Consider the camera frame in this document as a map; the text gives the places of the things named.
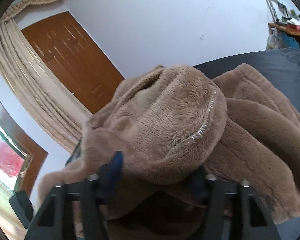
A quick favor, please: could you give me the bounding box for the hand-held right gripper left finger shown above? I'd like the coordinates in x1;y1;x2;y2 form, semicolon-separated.
24;151;124;240

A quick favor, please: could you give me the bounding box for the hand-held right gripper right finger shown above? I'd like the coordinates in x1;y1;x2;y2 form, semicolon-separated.
191;166;282;240

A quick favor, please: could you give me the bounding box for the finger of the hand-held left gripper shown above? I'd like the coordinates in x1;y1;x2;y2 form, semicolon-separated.
66;140;82;165

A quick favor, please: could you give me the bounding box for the brown fleece garment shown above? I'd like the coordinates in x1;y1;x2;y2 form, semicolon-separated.
39;64;300;240

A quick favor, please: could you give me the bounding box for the wooden framed window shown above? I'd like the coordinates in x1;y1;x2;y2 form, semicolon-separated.
0;85;49;198

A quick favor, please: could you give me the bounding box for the beige curtain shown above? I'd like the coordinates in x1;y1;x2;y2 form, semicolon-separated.
0;0;93;155

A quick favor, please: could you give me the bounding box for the black object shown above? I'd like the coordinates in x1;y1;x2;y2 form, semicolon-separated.
9;191;34;229

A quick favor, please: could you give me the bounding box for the brown wooden door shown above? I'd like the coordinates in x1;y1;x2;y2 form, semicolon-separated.
21;11;125;114

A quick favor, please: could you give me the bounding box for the dark grey bed sheet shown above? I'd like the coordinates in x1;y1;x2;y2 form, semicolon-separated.
192;47;300;240

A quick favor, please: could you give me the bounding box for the clear plastic bag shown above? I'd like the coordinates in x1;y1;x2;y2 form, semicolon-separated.
266;28;283;51

